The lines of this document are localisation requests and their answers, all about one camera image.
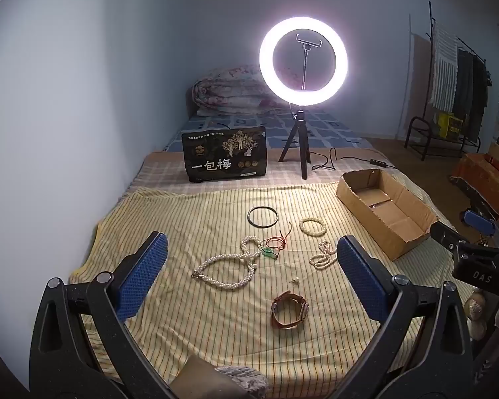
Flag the black clothes rack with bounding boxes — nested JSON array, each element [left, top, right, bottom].
[[404, 2, 493, 163]]

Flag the blue patterned bedsheet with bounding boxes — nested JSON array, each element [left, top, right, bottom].
[[162, 110, 373, 152]]

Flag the yellow box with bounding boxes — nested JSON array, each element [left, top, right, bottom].
[[436, 112, 464, 138]]

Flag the striped white towel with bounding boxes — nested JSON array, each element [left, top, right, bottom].
[[430, 23, 460, 109]]

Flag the small pearl necklace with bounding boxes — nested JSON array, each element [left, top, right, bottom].
[[310, 240, 339, 269]]

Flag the cardboard box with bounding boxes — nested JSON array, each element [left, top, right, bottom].
[[336, 169, 438, 262]]

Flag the cream bead bracelet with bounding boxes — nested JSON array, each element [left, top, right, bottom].
[[299, 217, 327, 235]]

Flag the red cord green pendant necklace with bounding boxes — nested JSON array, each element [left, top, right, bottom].
[[255, 221, 292, 260]]

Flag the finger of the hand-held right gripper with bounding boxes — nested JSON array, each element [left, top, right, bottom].
[[460, 210, 499, 230], [429, 220, 469, 255]]

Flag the checked beige blanket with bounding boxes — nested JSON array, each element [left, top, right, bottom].
[[125, 145, 458, 225]]

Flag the yellow striped cloth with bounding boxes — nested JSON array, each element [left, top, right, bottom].
[[69, 183, 475, 399]]

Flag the black power cable with switch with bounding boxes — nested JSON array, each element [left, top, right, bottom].
[[312, 147, 400, 172]]

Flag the grey striped fuzzy clothing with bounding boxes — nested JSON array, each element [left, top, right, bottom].
[[214, 365, 269, 399]]

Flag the brown leather watch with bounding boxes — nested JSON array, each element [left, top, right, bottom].
[[271, 292, 309, 330]]

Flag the brown cloth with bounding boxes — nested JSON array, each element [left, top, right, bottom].
[[170, 355, 226, 399]]

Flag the black bangle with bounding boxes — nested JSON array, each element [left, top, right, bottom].
[[248, 206, 279, 229]]

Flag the black phone holder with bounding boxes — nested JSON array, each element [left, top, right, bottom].
[[295, 33, 325, 92]]

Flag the person's right hand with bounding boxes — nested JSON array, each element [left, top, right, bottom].
[[463, 289, 499, 341]]

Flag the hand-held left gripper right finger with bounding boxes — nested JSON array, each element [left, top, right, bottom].
[[336, 235, 475, 399]]

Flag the orange cloth covered furniture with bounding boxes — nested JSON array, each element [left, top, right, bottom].
[[449, 152, 499, 221]]

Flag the black tripod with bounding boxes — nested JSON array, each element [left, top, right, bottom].
[[278, 106, 312, 180]]

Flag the black snack bag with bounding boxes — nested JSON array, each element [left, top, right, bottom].
[[182, 127, 269, 184]]

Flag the dark hanging clothes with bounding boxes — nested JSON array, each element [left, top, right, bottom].
[[453, 48, 490, 142]]

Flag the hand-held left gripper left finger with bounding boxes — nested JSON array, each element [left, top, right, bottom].
[[29, 231, 172, 399]]

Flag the large pearl necklace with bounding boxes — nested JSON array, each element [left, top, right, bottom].
[[191, 235, 262, 291]]

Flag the folded floral quilt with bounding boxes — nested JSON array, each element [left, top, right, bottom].
[[192, 65, 292, 117]]

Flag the white ring light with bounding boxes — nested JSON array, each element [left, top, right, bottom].
[[258, 17, 349, 104]]

